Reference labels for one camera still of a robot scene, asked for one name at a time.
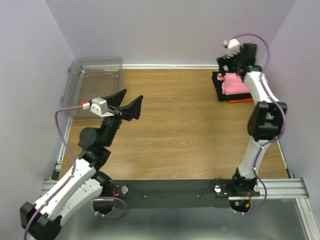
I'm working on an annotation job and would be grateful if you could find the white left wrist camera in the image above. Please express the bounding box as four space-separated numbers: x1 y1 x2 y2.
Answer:
81 97 115 118

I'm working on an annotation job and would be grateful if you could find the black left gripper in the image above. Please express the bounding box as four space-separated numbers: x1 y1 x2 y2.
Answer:
101 89 144 147

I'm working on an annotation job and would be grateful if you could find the folded orange t shirt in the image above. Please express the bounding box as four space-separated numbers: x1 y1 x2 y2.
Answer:
228 97 254 104

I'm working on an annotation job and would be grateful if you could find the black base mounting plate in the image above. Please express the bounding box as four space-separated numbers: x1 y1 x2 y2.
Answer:
82 178 271 216

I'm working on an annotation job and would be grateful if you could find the pink t shirt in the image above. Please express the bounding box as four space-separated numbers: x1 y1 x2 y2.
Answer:
216 72 269 96

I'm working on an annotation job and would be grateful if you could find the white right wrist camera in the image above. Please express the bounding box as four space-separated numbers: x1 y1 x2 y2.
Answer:
223 38 241 59

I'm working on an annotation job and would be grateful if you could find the clear plastic bin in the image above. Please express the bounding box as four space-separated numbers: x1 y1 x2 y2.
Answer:
62 56 124 108

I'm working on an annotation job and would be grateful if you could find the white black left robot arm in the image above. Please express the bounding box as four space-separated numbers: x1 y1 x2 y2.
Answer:
20 89 143 240

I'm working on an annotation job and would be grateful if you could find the aluminium frame rail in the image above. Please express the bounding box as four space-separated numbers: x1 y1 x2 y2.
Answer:
28 64 311 240

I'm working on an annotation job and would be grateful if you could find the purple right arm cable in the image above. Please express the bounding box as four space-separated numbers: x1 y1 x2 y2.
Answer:
228 33 287 216

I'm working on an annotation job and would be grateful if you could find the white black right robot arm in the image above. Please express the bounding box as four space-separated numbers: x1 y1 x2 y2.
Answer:
215 38 287 197

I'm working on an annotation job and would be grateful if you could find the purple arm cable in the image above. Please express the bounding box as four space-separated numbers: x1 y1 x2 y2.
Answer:
23 104 128 240
228 33 287 216

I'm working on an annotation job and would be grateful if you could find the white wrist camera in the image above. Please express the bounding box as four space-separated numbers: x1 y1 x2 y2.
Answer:
223 38 241 59
81 97 115 118

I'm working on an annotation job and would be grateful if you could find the folded black t shirt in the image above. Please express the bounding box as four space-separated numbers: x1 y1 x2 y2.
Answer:
211 71 254 103

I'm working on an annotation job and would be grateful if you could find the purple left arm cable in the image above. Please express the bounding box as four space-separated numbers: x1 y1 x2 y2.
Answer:
23 104 128 240

